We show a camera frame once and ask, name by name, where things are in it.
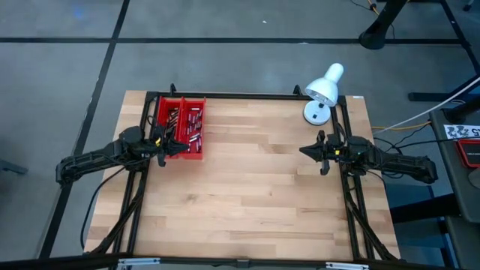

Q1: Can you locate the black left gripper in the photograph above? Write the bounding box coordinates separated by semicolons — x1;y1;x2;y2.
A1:
139;125;191;168

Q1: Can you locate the white desk lamp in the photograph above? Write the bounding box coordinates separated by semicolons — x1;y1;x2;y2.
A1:
301;61;345;126

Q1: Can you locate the black curved stand leg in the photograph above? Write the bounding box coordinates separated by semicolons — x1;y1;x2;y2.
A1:
358;0;410;51

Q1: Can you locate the yellow floor cable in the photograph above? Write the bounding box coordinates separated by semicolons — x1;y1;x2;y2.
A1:
371;124;431;134

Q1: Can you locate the black cable bundle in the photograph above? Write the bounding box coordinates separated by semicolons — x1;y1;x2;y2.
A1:
373;136;409;180

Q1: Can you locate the red and black device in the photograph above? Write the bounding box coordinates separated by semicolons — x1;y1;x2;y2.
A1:
454;138;480;169

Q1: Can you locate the white fiducial marker sheet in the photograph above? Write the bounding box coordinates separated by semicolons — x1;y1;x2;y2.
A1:
444;124;480;140

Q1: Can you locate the black camera cable yellow plug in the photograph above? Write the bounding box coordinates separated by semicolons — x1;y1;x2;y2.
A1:
146;115;163;148
332;123;348;158

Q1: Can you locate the dark grey side desk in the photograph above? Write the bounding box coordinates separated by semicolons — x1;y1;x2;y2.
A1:
428;106;480;270

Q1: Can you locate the black floor stand bar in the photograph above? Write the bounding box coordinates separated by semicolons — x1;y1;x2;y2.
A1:
407;74;480;102

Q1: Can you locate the silver aluminium bracket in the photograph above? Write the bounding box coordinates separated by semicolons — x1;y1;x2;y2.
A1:
325;261;371;270
117;257;161;270

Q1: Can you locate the grey metal leg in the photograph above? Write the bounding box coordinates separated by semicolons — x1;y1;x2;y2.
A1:
0;158;29;176

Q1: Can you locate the red plastic parts bin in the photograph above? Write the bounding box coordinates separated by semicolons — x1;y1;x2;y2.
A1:
175;96;208;161
154;95;186;159

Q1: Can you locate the white cable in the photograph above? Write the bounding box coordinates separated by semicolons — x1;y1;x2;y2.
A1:
385;76;480;131

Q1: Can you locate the black aluminium table frame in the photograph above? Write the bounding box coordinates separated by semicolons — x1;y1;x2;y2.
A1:
84;82;401;270

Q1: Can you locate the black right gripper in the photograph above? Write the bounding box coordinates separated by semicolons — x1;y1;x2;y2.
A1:
298;129;375;176

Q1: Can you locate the black power cable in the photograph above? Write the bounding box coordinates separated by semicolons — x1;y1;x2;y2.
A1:
79;164;131;251

